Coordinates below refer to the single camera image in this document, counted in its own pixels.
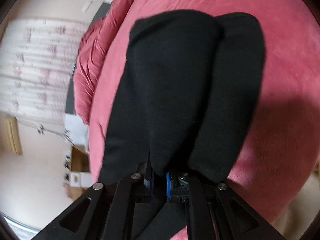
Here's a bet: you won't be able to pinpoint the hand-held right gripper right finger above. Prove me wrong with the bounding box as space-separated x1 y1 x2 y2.
165 171 288 240

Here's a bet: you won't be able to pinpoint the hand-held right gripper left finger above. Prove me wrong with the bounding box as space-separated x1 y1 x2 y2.
32 162 155 240

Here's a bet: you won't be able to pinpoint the black pants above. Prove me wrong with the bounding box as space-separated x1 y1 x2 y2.
99 9 266 239

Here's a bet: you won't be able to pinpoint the small white box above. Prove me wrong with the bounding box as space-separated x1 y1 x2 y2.
80 172 90 188
68 172 82 188

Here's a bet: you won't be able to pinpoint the wooden desk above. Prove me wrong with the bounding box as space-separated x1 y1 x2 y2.
65 185 88 202

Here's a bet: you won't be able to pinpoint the open cardboard box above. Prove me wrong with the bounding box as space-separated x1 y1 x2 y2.
71 146 90 173

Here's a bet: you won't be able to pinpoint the white floral box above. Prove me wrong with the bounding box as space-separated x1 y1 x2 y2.
64 114 88 153

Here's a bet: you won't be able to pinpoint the pink pillow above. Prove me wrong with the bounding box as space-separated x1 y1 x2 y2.
74 0 150 125

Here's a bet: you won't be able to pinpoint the white patterned curtain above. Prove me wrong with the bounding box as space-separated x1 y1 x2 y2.
0 17 88 128

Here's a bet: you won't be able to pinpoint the pink bed blanket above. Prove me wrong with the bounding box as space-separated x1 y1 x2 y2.
89 0 317 240

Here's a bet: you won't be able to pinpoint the wall socket with cables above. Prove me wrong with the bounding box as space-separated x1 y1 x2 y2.
34 124 48 136

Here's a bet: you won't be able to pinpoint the yellow wooden frame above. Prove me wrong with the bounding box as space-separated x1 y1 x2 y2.
2 116 23 155

